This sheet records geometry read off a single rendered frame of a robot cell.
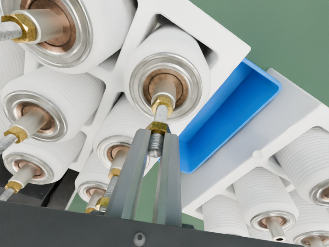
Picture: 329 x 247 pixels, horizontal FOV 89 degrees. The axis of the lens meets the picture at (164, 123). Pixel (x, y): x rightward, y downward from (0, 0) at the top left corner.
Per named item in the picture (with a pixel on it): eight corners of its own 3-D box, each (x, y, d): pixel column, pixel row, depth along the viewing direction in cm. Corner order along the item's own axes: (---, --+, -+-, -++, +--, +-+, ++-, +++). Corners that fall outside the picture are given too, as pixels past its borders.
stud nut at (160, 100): (150, 98, 15) (148, 103, 14) (168, 92, 14) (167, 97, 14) (157, 116, 16) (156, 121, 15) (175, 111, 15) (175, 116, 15)
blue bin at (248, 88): (188, 145, 55) (189, 175, 46) (158, 131, 53) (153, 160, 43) (260, 66, 39) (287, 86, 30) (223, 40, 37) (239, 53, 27)
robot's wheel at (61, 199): (81, 185, 74) (53, 235, 57) (69, 181, 73) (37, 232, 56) (92, 158, 63) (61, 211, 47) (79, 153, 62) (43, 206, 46)
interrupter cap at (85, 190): (74, 193, 31) (72, 197, 31) (86, 173, 27) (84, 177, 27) (110, 208, 33) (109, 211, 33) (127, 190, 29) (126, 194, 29)
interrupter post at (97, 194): (91, 192, 31) (82, 210, 28) (96, 186, 29) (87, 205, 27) (103, 197, 31) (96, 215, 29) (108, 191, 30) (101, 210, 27)
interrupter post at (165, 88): (180, 93, 18) (180, 109, 15) (160, 102, 19) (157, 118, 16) (170, 74, 17) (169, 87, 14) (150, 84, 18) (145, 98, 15)
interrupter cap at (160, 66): (211, 104, 18) (212, 107, 18) (152, 127, 21) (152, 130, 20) (184, 35, 15) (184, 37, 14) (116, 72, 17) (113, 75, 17)
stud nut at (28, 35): (29, 12, 12) (19, 13, 11) (41, 39, 13) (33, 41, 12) (4, 15, 12) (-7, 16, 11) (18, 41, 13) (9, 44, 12)
